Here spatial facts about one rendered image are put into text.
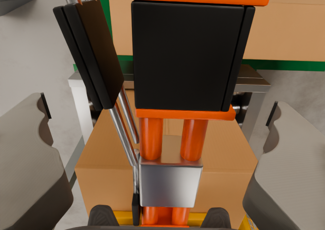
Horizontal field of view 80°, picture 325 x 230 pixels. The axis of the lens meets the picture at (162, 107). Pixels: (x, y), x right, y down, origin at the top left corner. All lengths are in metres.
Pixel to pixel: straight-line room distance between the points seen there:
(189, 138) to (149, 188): 0.07
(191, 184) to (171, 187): 0.02
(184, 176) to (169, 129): 0.33
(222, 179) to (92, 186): 0.28
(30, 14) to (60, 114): 0.69
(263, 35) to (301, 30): 0.12
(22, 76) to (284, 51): 1.50
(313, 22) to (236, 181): 0.58
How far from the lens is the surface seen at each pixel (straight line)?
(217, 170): 0.45
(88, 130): 0.86
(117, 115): 0.15
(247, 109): 0.81
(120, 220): 0.55
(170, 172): 0.20
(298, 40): 0.83
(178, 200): 0.23
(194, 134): 0.17
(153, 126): 0.17
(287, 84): 1.60
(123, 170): 0.43
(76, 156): 1.25
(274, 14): 0.77
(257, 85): 0.75
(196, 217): 0.55
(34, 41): 1.48
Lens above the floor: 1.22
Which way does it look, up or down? 58 degrees down
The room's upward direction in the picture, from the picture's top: 180 degrees clockwise
